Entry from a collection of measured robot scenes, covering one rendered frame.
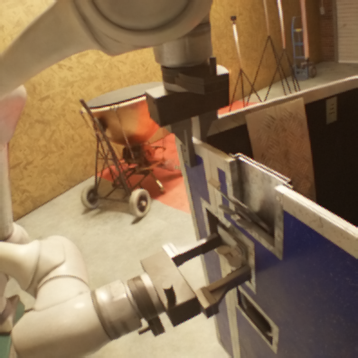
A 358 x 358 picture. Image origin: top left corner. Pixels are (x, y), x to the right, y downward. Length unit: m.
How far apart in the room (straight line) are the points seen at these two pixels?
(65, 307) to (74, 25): 0.38
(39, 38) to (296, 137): 0.61
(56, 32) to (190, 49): 0.19
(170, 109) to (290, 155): 0.39
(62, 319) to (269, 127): 0.57
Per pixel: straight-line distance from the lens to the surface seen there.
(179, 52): 0.41
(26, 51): 0.34
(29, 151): 2.72
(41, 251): 0.55
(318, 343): 0.44
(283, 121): 0.71
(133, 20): 0.21
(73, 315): 0.45
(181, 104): 0.44
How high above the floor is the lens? 1.13
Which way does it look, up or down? 29 degrees down
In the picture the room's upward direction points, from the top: 13 degrees counter-clockwise
